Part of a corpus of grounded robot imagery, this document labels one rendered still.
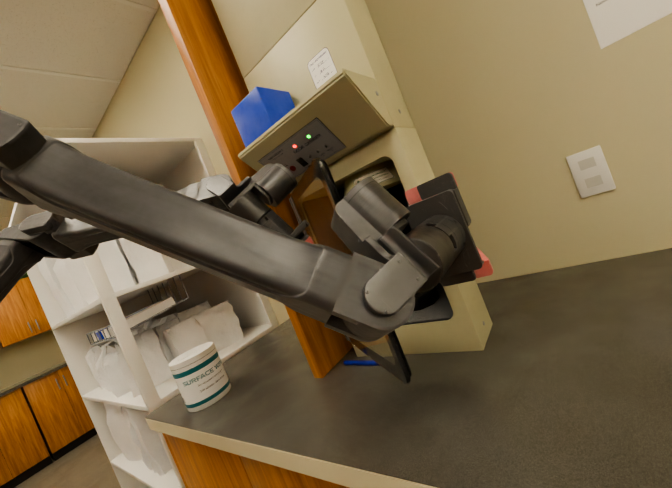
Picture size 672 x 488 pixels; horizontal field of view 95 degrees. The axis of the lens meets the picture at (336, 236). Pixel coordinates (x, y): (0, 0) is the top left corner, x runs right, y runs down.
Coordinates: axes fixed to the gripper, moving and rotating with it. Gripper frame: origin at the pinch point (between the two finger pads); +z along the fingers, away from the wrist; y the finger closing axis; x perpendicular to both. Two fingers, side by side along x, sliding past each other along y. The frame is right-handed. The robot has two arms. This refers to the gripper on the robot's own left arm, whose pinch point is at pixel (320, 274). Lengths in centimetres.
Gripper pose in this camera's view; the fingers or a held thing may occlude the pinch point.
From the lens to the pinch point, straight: 57.5
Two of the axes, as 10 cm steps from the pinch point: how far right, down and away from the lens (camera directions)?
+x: 2.6, -1.0, -9.6
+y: -6.3, 7.3, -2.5
